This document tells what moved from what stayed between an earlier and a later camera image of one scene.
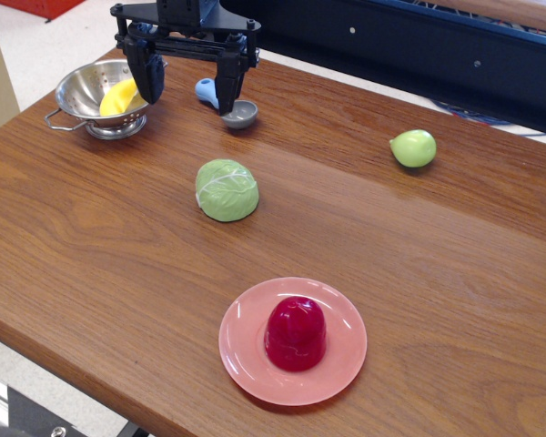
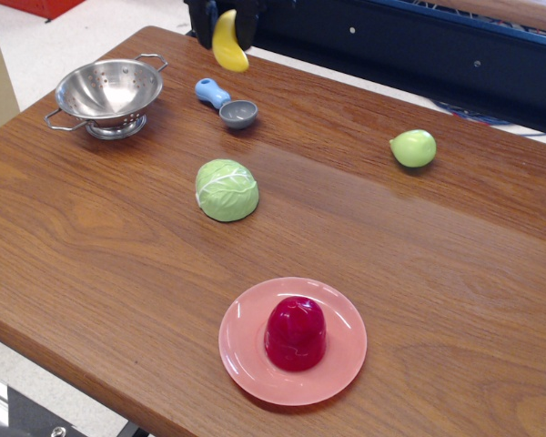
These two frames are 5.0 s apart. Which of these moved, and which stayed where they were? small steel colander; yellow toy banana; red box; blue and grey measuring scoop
Moved: yellow toy banana
Stayed: red box; blue and grey measuring scoop; small steel colander
